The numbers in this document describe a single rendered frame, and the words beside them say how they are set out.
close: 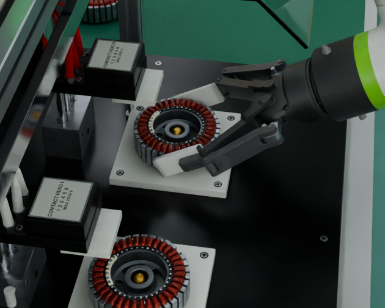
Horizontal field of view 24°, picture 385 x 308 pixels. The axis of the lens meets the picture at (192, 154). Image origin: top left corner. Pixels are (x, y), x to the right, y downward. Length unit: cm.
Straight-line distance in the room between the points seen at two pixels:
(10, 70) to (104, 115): 45
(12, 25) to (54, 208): 20
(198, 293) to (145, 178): 19
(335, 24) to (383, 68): 45
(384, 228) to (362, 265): 106
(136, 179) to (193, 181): 7
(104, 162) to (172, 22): 35
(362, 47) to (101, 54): 31
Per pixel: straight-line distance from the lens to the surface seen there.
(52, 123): 115
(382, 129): 240
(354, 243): 112
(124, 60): 108
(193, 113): 117
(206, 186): 112
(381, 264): 208
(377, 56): 101
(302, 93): 105
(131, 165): 115
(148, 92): 110
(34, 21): 86
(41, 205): 92
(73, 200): 92
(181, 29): 142
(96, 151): 119
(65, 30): 94
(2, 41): 81
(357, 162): 122
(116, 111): 124
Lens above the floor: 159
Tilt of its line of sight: 44 degrees down
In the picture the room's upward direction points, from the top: straight up
